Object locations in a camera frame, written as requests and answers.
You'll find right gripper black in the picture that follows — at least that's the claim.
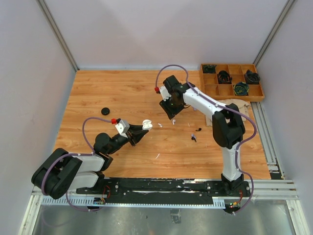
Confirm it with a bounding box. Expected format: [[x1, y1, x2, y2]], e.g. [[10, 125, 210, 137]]
[[160, 94, 184, 119]]

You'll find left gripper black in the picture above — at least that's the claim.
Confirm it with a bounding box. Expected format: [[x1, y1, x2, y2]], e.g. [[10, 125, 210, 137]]
[[107, 123, 149, 155]]

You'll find white earbud charging case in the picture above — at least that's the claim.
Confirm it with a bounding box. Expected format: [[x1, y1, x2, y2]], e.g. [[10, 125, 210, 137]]
[[142, 119, 153, 131]]

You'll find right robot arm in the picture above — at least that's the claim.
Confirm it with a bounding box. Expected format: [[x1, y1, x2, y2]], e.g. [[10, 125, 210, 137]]
[[155, 75, 246, 196]]

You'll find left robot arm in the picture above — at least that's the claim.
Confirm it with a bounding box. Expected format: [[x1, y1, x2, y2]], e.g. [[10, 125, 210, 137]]
[[31, 119, 153, 199]]

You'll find black earbud charging case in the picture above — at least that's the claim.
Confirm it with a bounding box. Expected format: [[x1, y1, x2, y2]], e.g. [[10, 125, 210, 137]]
[[101, 107, 110, 116]]

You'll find rolled dark tie top-left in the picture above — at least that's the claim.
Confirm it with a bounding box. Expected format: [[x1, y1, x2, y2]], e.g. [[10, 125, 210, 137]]
[[202, 64, 217, 74]]

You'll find rolled black tie centre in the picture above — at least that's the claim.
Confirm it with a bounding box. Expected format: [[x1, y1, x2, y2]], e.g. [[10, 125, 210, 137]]
[[217, 70, 232, 84]]

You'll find rolled black tie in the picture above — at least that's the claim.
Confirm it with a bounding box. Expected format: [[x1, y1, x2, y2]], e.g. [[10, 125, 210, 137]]
[[244, 70, 260, 85], [217, 70, 232, 84]]

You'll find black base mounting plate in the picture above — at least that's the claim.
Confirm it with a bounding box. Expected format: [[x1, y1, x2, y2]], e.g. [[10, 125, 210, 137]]
[[76, 178, 251, 207]]

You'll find wooden compartment tray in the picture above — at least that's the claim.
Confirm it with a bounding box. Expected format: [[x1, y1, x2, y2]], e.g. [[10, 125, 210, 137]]
[[199, 64, 265, 102]]

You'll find beige folded cloth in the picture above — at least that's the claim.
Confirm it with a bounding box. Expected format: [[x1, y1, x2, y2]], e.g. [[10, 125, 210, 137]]
[[205, 99, 250, 127]]

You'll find rolled blue patterned tie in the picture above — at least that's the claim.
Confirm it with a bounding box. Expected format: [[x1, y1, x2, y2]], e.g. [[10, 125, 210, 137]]
[[233, 82, 249, 96]]

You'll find rolled black tie right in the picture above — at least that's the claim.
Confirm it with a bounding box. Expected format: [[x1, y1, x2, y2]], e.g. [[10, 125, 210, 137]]
[[244, 70, 260, 85]]

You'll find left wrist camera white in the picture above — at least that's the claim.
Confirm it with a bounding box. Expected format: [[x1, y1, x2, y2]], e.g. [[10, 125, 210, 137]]
[[115, 119, 130, 138]]

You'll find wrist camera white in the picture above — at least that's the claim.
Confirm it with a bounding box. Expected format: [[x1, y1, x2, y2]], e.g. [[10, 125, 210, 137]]
[[159, 86, 172, 101], [115, 119, 130, 138]]

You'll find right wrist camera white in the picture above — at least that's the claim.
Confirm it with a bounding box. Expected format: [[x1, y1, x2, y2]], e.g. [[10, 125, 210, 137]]
[[159, 86, 172, 101]]

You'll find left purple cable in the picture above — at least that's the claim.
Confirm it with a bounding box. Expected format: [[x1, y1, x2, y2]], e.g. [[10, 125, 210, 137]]
[[40, 117, 120, 212]]

